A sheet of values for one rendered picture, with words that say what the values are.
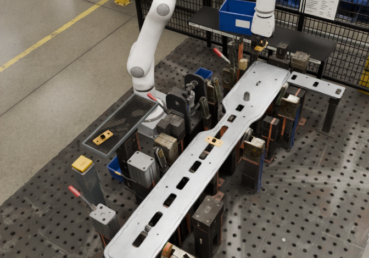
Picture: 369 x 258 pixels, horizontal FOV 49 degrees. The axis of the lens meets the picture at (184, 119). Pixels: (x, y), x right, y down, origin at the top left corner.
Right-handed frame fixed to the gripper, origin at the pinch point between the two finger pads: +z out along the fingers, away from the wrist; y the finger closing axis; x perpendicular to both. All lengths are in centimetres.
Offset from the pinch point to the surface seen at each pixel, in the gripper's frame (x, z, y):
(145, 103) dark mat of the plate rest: -54, 12, -32
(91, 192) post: -98, 27, -31
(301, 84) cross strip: 11.7, 27.4, 20.0
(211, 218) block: -84, 25, 20
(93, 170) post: -94, 16, -30
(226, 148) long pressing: -48, 28, 7
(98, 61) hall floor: 67, 128, -196
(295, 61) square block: 23.6, 23.6, 11.4
